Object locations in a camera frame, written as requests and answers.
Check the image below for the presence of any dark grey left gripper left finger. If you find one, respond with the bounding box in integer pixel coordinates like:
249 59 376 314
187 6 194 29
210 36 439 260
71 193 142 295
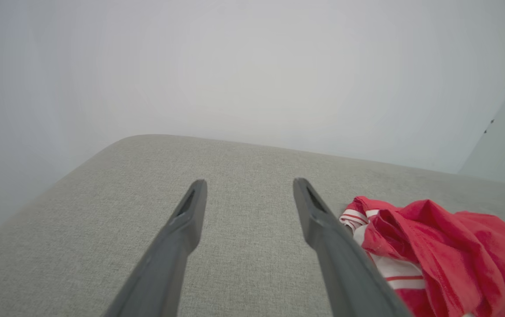
103 179 208 317

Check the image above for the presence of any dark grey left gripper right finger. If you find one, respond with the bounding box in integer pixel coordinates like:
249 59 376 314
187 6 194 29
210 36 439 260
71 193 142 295
293 177 412 317

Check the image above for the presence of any red and white striped garment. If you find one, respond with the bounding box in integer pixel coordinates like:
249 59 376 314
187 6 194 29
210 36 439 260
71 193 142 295
340 196 505 317

